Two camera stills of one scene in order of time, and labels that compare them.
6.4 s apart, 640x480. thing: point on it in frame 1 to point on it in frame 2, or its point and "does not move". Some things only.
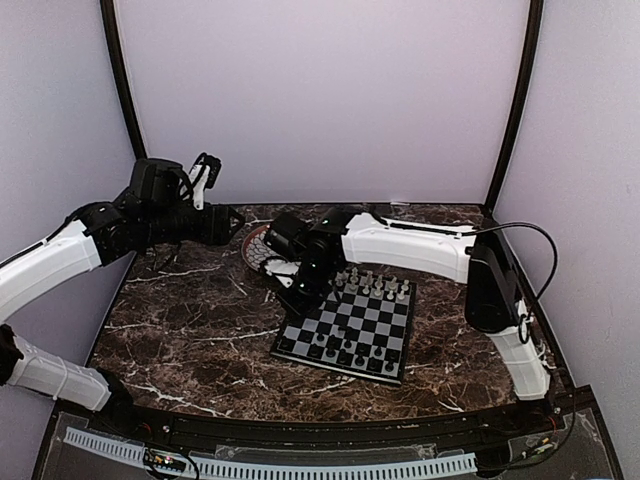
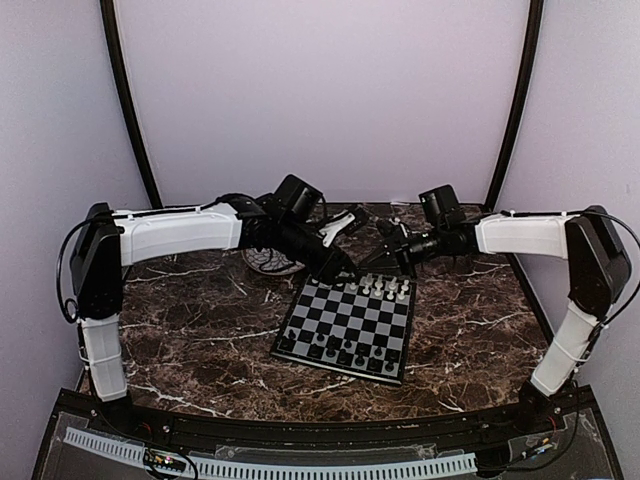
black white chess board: (363, 327) does not move
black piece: (314, 350) does not move
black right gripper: (299, 306) to (392, 256)
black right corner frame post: (520, 101) does not move
